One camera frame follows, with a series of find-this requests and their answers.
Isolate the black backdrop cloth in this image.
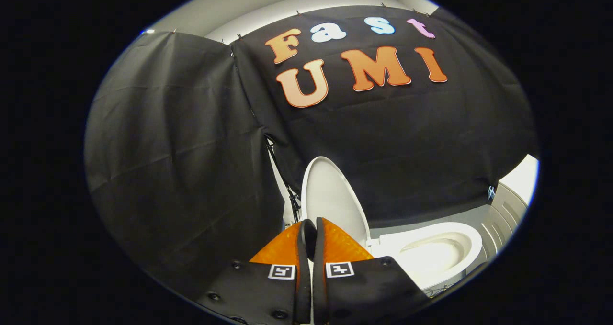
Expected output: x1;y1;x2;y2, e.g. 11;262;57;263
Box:
84;4;539;306

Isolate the backdrop support stand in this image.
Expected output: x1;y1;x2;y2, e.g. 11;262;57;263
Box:
265;134;302;226

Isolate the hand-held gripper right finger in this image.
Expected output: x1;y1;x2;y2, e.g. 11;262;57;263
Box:
313;217;431;325

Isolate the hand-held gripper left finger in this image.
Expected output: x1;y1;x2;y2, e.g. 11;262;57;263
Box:
196;220;312;325

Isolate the white drawer cabinet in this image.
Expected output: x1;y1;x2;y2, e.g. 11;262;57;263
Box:
480;155;540;264

